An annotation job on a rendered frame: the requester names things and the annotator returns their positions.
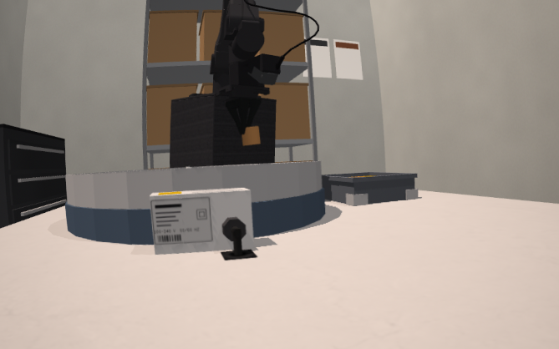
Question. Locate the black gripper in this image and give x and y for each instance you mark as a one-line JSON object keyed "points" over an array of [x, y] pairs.
{"points": [[244, 96]]}

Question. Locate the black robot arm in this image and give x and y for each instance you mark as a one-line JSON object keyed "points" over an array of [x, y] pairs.
{"points": [[263, 68]]}

